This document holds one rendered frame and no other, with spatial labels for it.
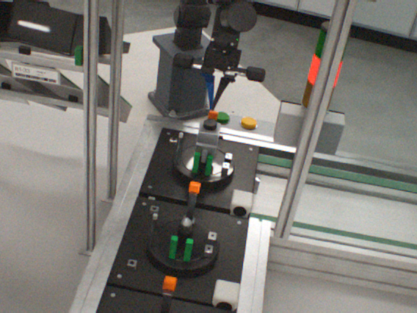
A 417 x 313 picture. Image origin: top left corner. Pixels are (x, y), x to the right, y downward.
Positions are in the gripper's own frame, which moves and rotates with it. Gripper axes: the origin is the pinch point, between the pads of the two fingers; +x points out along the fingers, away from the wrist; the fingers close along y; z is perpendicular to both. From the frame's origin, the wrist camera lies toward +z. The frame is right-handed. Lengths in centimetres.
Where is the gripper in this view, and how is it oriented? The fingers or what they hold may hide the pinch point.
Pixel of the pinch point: (214, 92)
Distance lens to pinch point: 124.2
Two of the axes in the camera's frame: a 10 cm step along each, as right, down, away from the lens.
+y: 9.8, 1.9, -0.4
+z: -0.6, 1.0, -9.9
